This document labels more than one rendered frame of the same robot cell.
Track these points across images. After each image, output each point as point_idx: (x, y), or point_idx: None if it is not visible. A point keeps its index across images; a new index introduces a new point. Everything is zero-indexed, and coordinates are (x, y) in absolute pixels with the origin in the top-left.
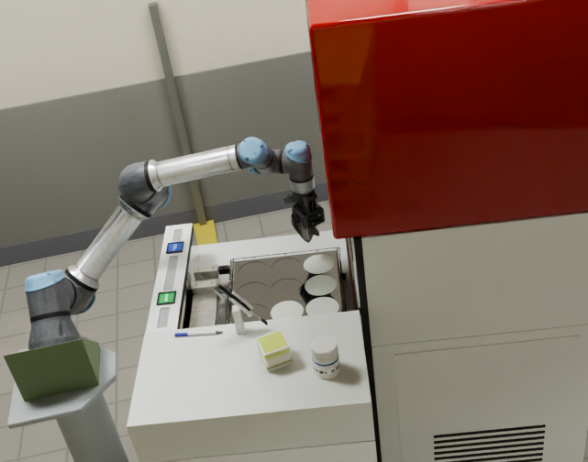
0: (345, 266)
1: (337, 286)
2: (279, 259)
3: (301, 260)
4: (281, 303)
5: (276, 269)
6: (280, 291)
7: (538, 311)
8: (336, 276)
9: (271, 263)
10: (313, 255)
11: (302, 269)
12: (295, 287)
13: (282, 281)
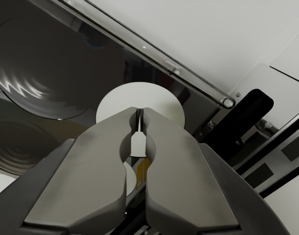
0: (218, 84)
1: (126, 198)
2: (36, 16)
3: (105, 79)
4: None
5: (11, 58)
6: (0, 144)
7: None
8: (144, 178)
9: None
10: (152, 82)
11: (87, 116)
12: (44, 155)
13: (17, 121)
